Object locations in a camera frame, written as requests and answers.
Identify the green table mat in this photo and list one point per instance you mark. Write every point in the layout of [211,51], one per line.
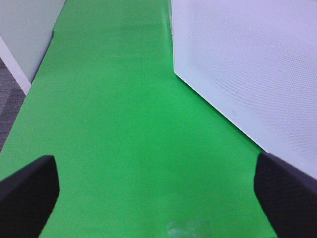
[136,148]

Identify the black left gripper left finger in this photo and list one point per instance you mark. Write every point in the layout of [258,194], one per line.
[28,197]

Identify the white microwave door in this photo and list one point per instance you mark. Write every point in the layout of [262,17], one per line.
[255,61]

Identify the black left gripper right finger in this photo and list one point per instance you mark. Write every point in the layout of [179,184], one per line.
[287,196]

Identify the white partition panel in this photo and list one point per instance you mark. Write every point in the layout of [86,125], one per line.
[26,31]

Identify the clear tape patch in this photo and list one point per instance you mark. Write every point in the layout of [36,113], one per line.
[189,229]

